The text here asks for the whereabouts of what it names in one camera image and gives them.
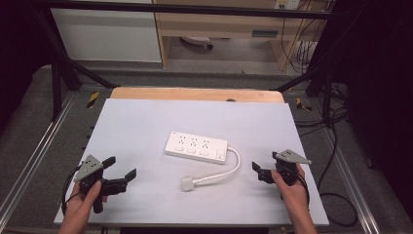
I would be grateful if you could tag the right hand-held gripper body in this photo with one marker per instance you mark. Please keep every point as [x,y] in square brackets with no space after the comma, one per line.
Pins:
[289,157]

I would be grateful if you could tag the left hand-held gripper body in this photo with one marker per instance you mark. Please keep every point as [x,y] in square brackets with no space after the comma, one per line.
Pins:
[88,169]

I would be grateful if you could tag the white plug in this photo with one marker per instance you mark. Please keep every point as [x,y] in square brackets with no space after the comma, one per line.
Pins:
[187,184]

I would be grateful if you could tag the white power strip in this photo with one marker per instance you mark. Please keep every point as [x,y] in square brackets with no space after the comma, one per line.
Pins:
[195,147]

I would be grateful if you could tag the person's right hand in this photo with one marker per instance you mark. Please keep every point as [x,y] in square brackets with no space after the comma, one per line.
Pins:
[293,198]

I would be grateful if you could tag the person's left hand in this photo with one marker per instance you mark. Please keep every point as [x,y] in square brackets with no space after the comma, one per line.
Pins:
[78,206]

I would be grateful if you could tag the light grey table board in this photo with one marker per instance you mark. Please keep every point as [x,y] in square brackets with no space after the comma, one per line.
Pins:
[146,130]

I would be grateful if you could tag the yellow black tape marker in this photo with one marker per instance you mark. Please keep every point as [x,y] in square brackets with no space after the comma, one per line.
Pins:
[302,104]
[93,99]

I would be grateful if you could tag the black metal stand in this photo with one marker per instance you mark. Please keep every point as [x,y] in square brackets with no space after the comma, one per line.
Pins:
[326,87]
[58,84]

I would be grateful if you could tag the wooden table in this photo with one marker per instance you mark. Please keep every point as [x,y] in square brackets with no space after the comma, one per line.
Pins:
[195,94]

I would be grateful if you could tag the black curtain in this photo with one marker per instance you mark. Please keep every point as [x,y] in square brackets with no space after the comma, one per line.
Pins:
[16,48]
[380,97]

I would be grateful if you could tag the white cabinet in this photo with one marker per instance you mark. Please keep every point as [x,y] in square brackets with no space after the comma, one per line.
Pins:
[107,35]

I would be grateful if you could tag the white chair base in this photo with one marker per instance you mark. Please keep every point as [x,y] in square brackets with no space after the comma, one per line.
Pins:
[196,40]

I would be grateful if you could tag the wooden desk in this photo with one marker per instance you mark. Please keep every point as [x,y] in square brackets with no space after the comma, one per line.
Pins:
[220,26]

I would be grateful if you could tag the black metal crossbar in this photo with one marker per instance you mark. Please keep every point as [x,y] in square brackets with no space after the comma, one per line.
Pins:
[181,9]

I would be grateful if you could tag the aluminium floor rail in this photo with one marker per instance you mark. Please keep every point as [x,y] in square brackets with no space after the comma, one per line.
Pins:
[350,182]
[35,152]

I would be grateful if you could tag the white wall outlet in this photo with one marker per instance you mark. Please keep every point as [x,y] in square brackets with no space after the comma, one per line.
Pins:
[287,4]

